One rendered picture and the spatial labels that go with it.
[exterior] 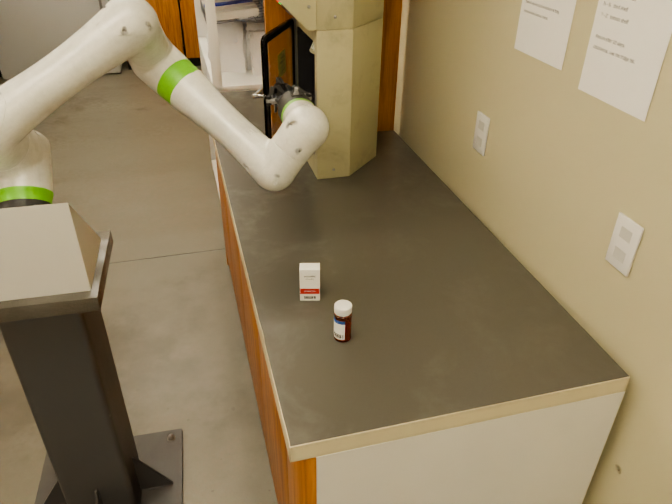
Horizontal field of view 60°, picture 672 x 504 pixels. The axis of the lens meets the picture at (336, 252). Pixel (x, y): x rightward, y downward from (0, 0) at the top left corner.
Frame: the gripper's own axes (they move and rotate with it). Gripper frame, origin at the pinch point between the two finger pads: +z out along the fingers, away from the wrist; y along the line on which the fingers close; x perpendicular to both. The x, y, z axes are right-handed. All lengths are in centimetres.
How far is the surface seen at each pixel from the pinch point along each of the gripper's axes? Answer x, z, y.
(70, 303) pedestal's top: 35, -46, 59
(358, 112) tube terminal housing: 12.5, 7.9, -26.5
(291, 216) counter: 33.2, -18.2, 1.0
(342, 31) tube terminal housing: -13.4, 4.4, -19.4
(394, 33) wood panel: -4, 41, -49
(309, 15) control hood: -18.0, 4.4, -9.6
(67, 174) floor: 129, 245, 110
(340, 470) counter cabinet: 42, -100, 8
